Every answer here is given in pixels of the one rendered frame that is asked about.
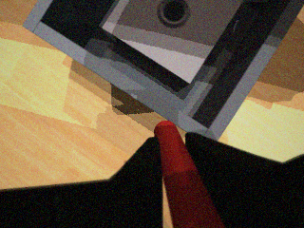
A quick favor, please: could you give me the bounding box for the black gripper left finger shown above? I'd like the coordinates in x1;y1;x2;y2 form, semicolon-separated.
0;137;163;228

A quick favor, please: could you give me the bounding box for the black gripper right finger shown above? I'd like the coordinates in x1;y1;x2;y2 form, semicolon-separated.
185;132;304;228

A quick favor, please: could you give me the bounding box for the red peg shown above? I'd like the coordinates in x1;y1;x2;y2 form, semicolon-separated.
154;121;225;228

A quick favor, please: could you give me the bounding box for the grey open box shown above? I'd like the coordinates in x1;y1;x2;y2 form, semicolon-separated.
22;0;304;141

